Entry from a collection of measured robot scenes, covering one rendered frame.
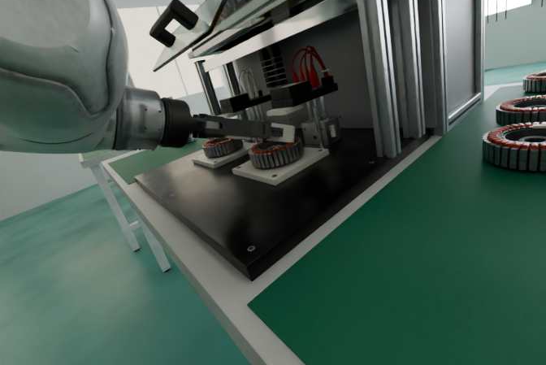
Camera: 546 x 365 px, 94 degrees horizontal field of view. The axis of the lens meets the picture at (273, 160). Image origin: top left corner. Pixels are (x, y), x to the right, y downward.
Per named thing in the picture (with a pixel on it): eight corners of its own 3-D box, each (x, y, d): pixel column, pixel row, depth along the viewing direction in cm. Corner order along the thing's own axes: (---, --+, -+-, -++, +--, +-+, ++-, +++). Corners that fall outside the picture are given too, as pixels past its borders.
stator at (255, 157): (275, 173, 46) (269, 154, 45) (242, 166, 55) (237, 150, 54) (314, 151, 52) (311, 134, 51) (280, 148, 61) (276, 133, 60)
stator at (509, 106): (526, 135, 43) (527, 114, 42) (482, 122, 53) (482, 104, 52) (606, 120, 41) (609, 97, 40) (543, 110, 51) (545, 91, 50)
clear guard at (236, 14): (209, 33, 27) (189, -32, 25) (153, 72, 45) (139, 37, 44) (374, 13, 44) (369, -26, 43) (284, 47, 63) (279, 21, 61)
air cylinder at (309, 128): (328, 145, 58) (323, 122, 56) (305, 144, 64) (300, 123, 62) (341, 138, 61) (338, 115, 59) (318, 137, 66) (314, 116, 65)
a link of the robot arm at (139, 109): (116, 152, 31) (166, 154, 35) (119, 77, 31) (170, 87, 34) (108, 148, 38) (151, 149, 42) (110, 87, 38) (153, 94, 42)
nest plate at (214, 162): (214, 168, 63) (213, 164, 63) (192, 162, 75) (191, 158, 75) (261, 147, 71) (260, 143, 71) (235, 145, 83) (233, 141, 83)
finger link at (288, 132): (262, 121, 42) (264, 121, 41) (292, 126, 46) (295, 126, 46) (260, 140, 42) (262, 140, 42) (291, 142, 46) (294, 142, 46)
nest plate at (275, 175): (275, 185, 44) (273, 179, 44) (232, 173, 56) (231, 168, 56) (329, 154, 52) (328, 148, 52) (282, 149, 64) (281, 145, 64)
